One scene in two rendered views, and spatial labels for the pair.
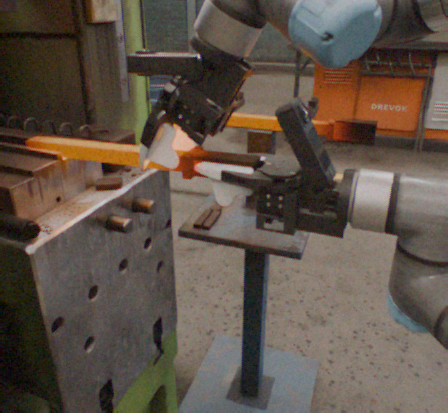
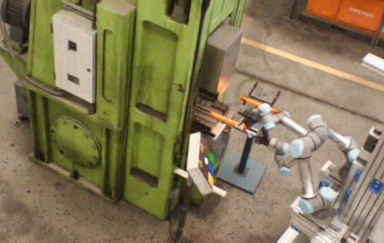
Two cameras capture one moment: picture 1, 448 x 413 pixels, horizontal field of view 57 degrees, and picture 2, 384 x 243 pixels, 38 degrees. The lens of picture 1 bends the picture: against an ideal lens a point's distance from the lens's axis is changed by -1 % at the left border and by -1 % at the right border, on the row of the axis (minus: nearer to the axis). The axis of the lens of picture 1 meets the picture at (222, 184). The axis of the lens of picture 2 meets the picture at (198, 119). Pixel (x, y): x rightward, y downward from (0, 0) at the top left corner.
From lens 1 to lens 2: 386 cm
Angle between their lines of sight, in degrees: 20
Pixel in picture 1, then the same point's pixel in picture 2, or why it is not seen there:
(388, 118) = (359, 19)
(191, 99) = (248, 122)
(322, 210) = (265, 142)
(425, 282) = (278, 156)
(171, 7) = not seen: outside the picture
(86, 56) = not seen: hidden behind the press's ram
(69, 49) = not seen: hidden behind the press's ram
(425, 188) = (279, 144)
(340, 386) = (272, 174)
